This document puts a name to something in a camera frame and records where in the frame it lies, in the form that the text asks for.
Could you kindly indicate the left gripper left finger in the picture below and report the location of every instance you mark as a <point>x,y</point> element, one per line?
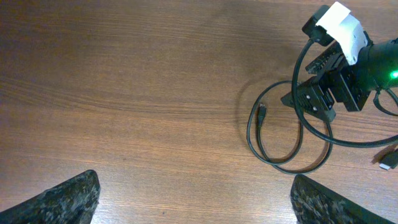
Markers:
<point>73,201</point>

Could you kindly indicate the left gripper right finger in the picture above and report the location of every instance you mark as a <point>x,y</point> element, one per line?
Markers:
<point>314,203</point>

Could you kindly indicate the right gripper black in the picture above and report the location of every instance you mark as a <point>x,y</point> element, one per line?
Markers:
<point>316,100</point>

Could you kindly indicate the black USB cable short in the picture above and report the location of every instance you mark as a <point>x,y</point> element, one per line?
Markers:
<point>389,161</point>

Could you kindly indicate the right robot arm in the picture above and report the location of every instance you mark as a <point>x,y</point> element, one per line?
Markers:
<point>376,68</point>

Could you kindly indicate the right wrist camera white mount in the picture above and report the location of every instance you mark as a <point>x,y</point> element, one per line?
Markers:
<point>335,22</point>

